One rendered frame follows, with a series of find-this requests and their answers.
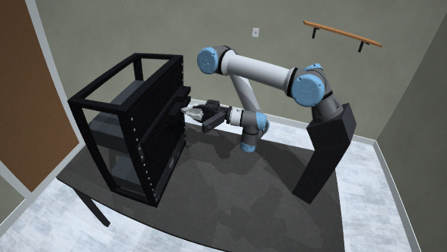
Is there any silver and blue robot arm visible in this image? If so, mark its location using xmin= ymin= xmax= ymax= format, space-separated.
xmin=197 ymin=45 xmax=344 ymax=152

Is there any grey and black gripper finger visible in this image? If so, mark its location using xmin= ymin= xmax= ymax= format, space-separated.
xmin=181 ymin=103 xmax=209 ymax=113
xmin=181 ymin=110 xmax=204 ymax=123

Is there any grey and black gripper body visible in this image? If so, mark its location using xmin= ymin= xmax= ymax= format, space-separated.
xmin=202 ymin=100 xmax=232 ymax=124

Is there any black server rack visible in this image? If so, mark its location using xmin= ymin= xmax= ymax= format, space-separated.
xmin=67 ymin=53 xmax=191 ymax=208

